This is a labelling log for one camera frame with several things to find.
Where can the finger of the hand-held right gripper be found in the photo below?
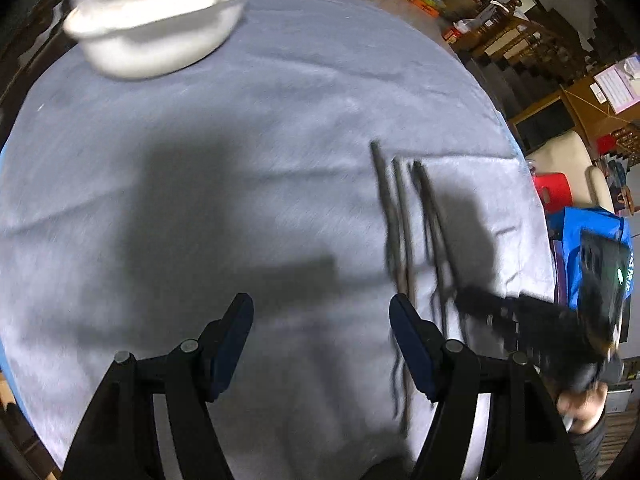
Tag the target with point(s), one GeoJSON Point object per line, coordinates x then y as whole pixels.
{"type": "Point", "coordinates": [540, 347]}
{"type": "Point", "coordinates": [510, 310]}

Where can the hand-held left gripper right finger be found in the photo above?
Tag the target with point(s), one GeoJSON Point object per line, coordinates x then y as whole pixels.
{"type": "Point", "coordinates": [415, 345]}

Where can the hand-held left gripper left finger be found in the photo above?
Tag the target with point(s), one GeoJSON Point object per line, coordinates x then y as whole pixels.
{"type": "Point", "coordinates": [232, 340]}

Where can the person's right forearm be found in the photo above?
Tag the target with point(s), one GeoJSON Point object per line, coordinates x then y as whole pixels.
{"type": "Point", "coordinates": [590, 452]}

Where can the person's right hand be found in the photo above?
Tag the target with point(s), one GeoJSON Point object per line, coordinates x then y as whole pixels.
{"type": "Point", "coordinates": [582, 407]}

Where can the blue bag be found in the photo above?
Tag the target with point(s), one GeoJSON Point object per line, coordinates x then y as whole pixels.
{"type": "Point", "coordinates": [565, 240]}

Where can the red plastic chair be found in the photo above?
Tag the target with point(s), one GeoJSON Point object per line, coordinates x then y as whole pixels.
{"type": "Point", "coordinates": [552, 192]}

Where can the cream armchair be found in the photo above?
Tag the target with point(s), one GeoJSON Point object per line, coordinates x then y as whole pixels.
{"type": "Point", "coordinates": [565, 152]}

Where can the grey tablecloth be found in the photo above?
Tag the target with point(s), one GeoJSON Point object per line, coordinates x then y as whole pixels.
{"type": "Point", "coordinates": [200, 135]}

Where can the wooden staircase railing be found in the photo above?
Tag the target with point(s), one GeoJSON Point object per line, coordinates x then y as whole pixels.
{"type": "Point", "coordinates": [525, 40]}

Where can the red and white bag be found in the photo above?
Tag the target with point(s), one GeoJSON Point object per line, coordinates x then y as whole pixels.
{"type": "Point", "coordinates": [457, 30]}

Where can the white plastic basin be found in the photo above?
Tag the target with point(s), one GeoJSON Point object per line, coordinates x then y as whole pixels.
{"type": "Point", "coordinates": [150, 35]}

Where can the flat orange box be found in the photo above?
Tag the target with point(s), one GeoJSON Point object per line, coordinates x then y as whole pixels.
{"type": "Point", "coordinates": [431, 4]}

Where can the pink wall calendar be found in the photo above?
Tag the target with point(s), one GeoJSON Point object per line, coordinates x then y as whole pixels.
{"type": "Point", "coordinates": [617, 85]}

